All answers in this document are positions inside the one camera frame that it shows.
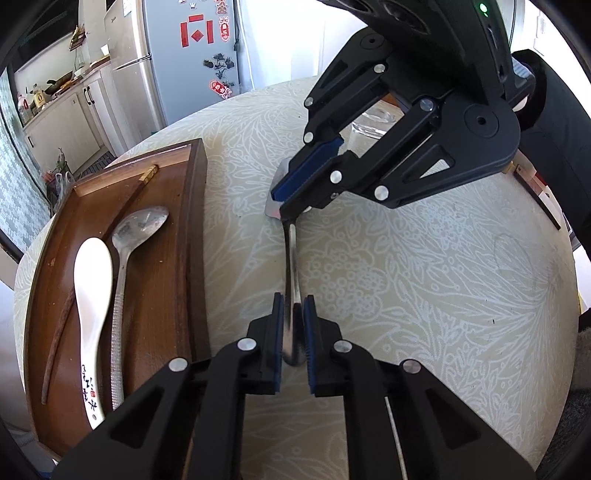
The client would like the metal cake server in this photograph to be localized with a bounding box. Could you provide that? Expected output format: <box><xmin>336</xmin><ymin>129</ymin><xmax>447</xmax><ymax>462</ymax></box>
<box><xmin>264</xmin><ymin>158</ymin><xmax>305</xmax><ymax>366</ymax></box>

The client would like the textured handle metal spoon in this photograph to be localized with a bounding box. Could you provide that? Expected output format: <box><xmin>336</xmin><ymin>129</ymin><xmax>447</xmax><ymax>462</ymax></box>
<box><xmin>109</xmin><ymin>205</ymin><xmax>171</xmax><ymax>411</ymax></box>

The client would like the clear drinking glass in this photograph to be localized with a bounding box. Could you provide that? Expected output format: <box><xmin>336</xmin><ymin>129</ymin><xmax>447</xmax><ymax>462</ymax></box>
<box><xmin>346</xmin><ymin>101</ymin><xmax>404</xmax><ymax>157</ymax></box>

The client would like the black sleeved right forearm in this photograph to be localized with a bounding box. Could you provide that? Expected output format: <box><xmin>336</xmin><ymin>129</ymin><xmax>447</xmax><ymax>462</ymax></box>
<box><xmin>513</xmin><ymin>50</ymin><xmax>591</xmax><ymax>247</ymax></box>

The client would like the white kitchen cabinet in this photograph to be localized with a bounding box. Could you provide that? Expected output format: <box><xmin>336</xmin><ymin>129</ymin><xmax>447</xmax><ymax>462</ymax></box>
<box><xmin>24</xmin><ymin>70</ymin><xmax>125</xmax><ymax>173</ymax></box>

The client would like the brown wooden tray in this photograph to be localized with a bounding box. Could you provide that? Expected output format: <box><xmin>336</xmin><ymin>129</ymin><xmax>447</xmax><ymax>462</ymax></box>
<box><xmin>22</xmin><ymin>138</ymin><xmax>212</xmax><ymax>480</ymax></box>

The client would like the brown wooden chopstick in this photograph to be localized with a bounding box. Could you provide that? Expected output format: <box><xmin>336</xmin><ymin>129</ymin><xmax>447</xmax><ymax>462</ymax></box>
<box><xmin>41</xmin><ymin>166</ymin><xmax>158</xmax><ymax>405</ymax></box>

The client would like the silver refrigerator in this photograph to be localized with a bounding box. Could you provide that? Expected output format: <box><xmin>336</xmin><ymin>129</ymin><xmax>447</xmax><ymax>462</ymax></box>
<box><xmin>104</xmin><ymin>0</ymin><xmax>240</xmax><ymax>143</ymax></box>

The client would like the white ceramic rice spoon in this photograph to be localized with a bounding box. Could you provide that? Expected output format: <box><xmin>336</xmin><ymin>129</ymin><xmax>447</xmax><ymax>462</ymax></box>
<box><xmin>73</xmin><ymin>237</ymin><xmax>113</xmax><ymax>429</ymax></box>

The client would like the plastic bag with vegetables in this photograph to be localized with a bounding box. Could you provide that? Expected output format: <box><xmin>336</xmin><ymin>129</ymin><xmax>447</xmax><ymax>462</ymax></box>
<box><xmin>42</xmin><ymin>148</ymin><xmax>74</xmax><ymax>212</ymax></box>

